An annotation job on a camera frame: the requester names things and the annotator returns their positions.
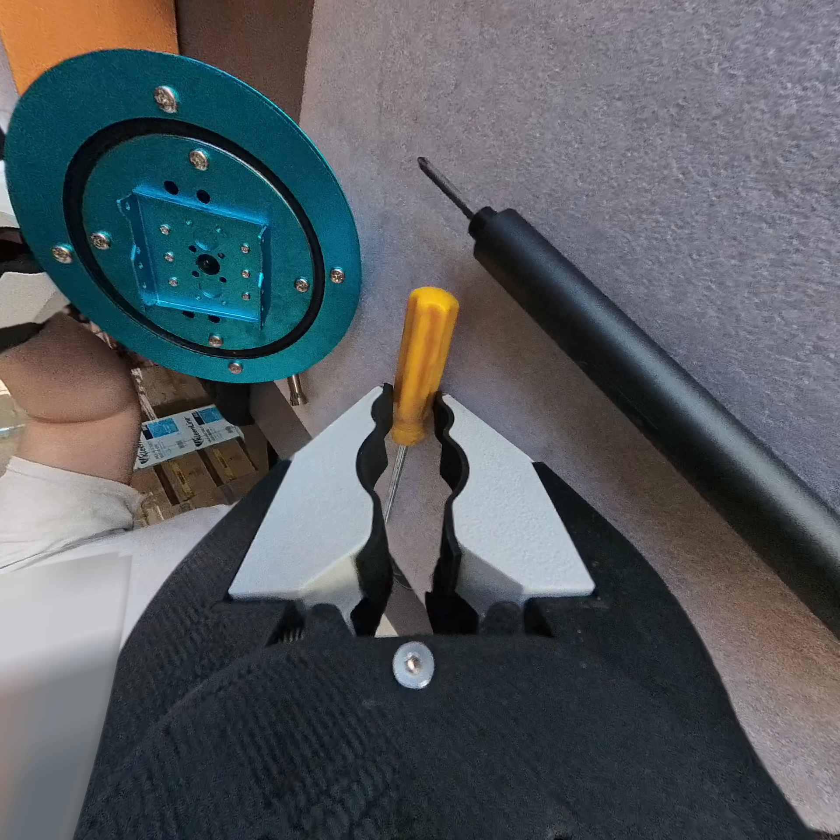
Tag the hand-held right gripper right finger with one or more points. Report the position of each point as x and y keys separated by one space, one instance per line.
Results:
x=518 y=525

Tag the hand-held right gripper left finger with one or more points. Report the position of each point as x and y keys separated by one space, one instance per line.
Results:
x=308 y=525

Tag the black electric screwdriver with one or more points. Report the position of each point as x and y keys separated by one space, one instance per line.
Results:
x=623 y=361

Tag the blue round metal turntable base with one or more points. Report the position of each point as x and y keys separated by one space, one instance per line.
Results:
x=308 y=197

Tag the person's left forearm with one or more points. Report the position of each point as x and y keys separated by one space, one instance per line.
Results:
x=65 y=394

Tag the stack of cardboard boxes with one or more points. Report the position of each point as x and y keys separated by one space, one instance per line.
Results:
x=197 y=459

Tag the metal cross socket wrench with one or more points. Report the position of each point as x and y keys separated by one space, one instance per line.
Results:
x=296 y=390

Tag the cardboard box with white flaps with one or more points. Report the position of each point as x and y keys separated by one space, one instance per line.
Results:
x=79 y=26

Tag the white foam sheet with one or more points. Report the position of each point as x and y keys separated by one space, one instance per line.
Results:
x=590 y=98

